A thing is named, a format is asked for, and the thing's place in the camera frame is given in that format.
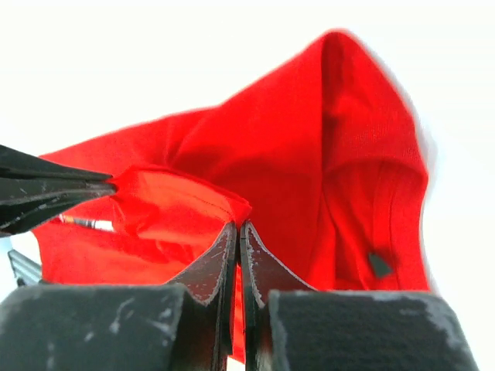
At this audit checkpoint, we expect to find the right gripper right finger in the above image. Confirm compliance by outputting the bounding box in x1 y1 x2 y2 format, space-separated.
240 222 476 371

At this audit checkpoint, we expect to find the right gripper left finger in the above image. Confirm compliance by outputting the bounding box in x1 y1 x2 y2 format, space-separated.
1 223 237 370

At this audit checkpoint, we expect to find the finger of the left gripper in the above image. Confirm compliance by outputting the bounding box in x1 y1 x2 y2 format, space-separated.
1 182 116 237
1 145 111 185

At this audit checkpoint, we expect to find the bright red t-shirt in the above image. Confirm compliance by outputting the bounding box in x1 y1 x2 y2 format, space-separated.
30 29 431 364

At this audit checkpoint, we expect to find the aluminium frame rail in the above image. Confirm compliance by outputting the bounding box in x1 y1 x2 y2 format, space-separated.
8 250 42 287

